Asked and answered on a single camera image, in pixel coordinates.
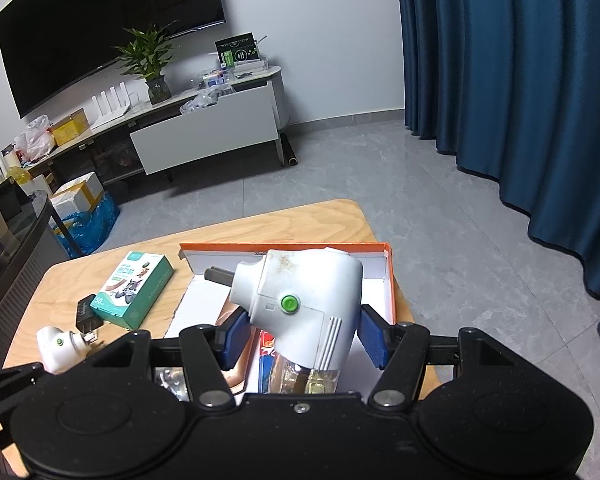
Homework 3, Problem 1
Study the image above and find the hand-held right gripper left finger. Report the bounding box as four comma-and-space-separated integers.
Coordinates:
87, 310, 253, 409

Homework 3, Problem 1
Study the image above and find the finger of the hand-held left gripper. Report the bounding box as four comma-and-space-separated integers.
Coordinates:
0, 362, 47, 411

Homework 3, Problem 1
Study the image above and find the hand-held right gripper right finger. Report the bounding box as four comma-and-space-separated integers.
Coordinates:
358, 304, 518, 409

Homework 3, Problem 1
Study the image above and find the orange-edged white cardboard box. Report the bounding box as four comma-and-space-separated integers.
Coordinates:
164, 241, 397, 396

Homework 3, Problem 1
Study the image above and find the white plug-in mosquito repeller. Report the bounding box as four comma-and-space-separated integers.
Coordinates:
36, 326, 88, 376
204, 247, 363, 395

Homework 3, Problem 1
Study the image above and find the blue tiger-print card box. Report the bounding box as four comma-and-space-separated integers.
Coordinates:
257, 330, 281, 393

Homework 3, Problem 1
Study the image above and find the rose gold cosmetic tube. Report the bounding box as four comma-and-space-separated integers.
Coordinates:
219, 305, 261, 395

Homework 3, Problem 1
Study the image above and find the black charger plug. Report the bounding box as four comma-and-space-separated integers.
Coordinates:
76, 296, 103, 348

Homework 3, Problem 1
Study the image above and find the teal bandage box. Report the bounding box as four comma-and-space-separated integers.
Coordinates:
92, 254, 175, 331

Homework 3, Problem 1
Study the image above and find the black glass coffee table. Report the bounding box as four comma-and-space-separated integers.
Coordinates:
0, 192, 63, 341

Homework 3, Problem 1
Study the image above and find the blue plastic bag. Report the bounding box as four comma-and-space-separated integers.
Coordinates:
55, 192, 121, 256

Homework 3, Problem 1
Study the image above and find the small black box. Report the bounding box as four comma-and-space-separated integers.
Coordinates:
0, 177, 23, 221

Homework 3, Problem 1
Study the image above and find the white and yellow carton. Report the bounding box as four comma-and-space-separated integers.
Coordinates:
50, 171, 106, 226

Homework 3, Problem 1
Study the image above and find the black rolled tube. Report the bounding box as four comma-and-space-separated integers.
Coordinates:
279, 132, 299, 167

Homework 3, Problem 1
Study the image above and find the white television stand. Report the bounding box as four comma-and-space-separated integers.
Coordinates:
27, 65, 291, 186

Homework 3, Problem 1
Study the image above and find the white and red plastic bag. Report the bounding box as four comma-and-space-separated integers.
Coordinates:
12, 115, 56, 163

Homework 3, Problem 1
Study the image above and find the clear crumpled plastic bag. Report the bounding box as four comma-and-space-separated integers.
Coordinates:
180, 87, 233, 113

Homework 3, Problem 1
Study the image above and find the yellow cardboard box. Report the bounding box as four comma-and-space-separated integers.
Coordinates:
51, 108, 90, 147

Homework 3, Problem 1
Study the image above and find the white antenna router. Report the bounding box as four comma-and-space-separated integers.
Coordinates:
91, 82, 133, 126

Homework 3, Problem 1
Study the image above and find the blue curtain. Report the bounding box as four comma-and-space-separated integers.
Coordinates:
395, 0, 600, 366

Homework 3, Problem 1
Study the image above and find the clear acrylic box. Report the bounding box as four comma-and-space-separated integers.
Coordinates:
232, 55, 270, 73

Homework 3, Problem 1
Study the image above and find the black and green box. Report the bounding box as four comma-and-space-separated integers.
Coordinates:
215, 32, 258, 68

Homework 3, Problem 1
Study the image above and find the potted plant in dark vase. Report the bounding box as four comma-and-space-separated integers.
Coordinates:
112, 22, 178, 106

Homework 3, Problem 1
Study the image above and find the black wall television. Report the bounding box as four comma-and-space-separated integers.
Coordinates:
0, 0, 227, 120

